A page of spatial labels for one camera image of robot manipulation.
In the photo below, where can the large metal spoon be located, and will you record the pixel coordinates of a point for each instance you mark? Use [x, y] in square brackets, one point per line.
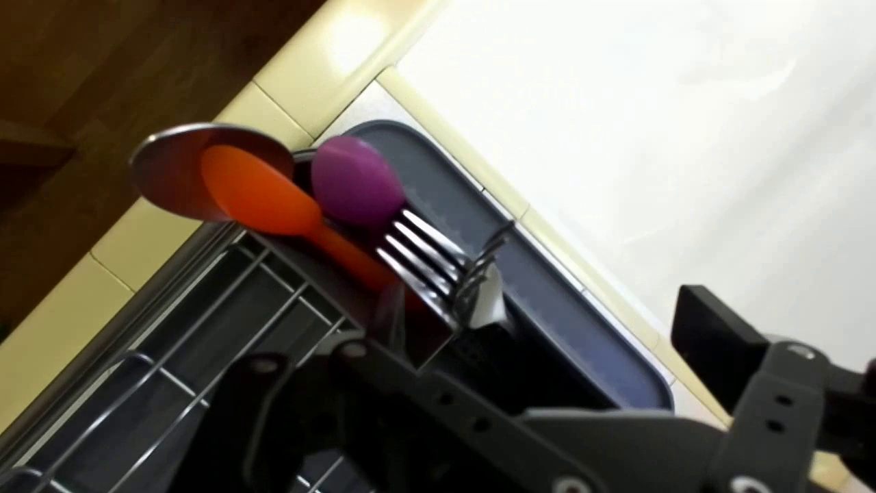
[168, 174]

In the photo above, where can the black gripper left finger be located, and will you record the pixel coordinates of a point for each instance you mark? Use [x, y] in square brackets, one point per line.
[439, 427]

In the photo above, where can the silver metal fork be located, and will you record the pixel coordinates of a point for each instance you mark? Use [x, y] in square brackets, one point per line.
[426, 251]

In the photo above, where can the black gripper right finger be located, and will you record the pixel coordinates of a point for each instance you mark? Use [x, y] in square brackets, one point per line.
[794, 412]

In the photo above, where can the purple plastic spoon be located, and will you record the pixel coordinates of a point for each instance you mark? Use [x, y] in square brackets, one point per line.
[357, 182]

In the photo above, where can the white sink basin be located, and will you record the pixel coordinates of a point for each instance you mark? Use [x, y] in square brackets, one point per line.
[657, 138]

